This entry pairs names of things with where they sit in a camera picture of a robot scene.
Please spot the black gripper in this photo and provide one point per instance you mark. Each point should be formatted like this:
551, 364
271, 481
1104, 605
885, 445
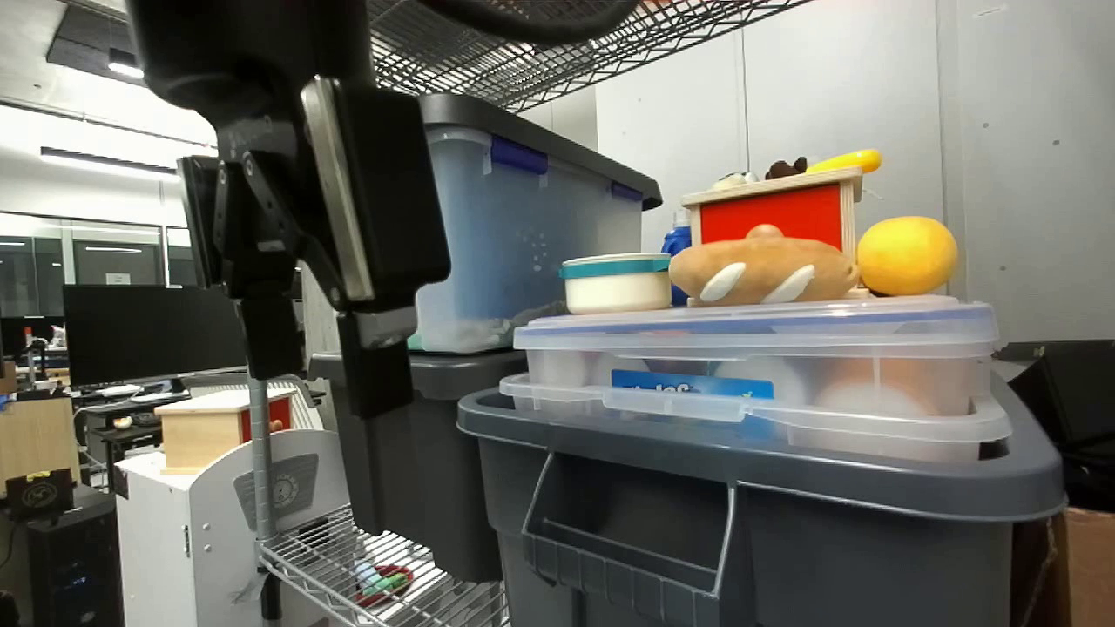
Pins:
315, 168

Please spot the brown bread plush toy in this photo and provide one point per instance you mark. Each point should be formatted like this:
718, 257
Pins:
766, 265

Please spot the yellow round plush toy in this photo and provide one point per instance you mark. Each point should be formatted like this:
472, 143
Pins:
906, 257

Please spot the yellow banana toy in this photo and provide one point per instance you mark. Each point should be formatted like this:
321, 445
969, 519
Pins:
861, 163

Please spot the large clear storage tote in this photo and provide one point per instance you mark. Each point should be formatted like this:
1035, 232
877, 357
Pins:
518, 203

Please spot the black computer monitor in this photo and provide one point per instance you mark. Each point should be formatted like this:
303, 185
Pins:
142, 331

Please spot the small wooden box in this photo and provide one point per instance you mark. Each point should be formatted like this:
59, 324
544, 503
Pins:
208, 426

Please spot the white bowl teal lid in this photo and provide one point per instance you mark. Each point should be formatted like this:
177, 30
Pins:
609, 283

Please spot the large grey lower tote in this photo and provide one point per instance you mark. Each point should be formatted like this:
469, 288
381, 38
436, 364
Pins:
411, 473

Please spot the blue bottle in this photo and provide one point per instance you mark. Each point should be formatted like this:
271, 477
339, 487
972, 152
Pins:
676, 242

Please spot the white machine cabinet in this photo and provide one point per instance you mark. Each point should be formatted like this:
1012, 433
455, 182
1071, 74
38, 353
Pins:
187, 537

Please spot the grey storage bin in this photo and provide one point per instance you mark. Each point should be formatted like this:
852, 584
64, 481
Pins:
629, 519

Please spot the red wooden drawer box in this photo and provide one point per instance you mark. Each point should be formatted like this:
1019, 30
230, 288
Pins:
817, 207

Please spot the clear flat plastic container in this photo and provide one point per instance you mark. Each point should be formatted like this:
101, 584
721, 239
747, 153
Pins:
861, 376

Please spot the cardboard box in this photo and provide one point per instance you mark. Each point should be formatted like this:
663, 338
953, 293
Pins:
1065, 574

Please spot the wire shelf rack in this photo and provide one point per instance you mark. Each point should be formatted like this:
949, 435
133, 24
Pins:
533, 49

